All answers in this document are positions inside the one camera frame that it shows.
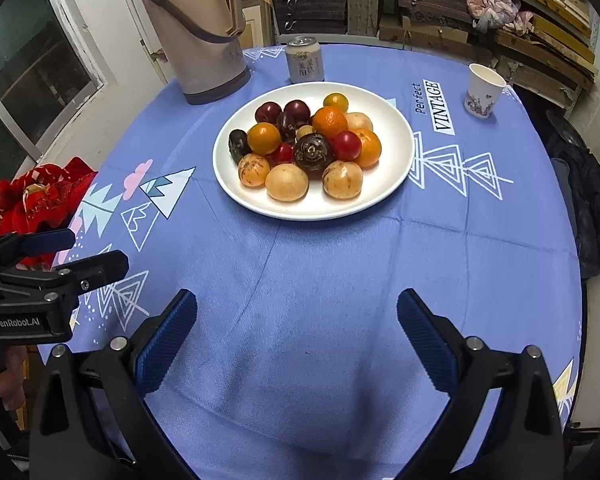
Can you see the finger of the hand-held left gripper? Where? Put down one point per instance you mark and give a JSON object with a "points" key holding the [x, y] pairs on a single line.
{"points": [[45, 244], [100, 267]]}

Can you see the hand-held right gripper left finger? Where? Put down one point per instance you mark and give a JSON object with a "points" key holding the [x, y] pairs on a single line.
{"points": [[165, 342]]}

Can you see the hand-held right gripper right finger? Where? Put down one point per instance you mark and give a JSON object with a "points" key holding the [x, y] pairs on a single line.
{"points": [[430, 342]]}

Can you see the white plate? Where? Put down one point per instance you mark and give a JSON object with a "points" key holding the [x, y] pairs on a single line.
{"points": [[380, 180]]}

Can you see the brown-streaked pepino melon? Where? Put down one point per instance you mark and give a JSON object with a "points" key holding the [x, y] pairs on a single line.
{"points": [[254, 170]]}

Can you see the dark brown water chestnut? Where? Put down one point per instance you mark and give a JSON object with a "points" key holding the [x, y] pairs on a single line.
{"points": [[238, 145], [313, 155], [286, 127]]}

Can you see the pale yellow pepino melon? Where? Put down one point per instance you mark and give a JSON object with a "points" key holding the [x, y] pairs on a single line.
{"points": [[360, 121], [342, 179], [287, 182]]}

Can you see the orange mandarin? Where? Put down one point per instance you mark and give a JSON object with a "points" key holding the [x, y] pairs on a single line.
{"points": [[330, 122], [370, 149]]}

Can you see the red cherry tomato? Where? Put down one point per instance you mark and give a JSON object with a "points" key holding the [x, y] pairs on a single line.
{"points": [[346, 145], [282, 153]]}

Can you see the dark red plum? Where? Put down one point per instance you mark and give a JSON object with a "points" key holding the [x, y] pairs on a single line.
{"points": [[296, 109], [267, 111]]}

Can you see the small pale pepino melon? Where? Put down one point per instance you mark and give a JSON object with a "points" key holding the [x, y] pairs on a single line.
{"points": [[305, 132]]}

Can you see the person's left hand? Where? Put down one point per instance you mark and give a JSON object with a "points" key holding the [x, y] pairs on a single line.
{"points": [[5, 385]]}

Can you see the red patterned cloth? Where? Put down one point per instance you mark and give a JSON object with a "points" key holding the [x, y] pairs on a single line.
{"points": [[45, 195]]}

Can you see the blue printed tablecloth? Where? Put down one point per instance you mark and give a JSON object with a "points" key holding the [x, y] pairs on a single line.
{"points": [[330, 285]]}

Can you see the window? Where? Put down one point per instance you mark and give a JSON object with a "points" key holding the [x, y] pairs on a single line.
{"points": [[30, 75]]}

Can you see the black jacket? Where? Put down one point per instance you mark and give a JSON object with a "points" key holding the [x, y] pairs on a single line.
{"points": [[590, 210]]}

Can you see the beige thermos jug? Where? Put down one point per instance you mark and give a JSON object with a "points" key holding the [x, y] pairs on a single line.
{"points": [[205, 50]]}

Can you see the printed paper cup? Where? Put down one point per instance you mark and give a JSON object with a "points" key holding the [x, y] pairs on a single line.
{"points": [[482, 95]]}

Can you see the silver drink can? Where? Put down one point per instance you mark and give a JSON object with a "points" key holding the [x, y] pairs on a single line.
{"points": [[305, 62]]}

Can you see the pink crumpled cloth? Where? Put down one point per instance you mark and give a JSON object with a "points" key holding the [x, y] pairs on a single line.
{"points": [[495, 10]]}

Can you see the wooden picture frame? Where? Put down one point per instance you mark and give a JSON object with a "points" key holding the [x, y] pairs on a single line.
{"points": [[255, 25]]}

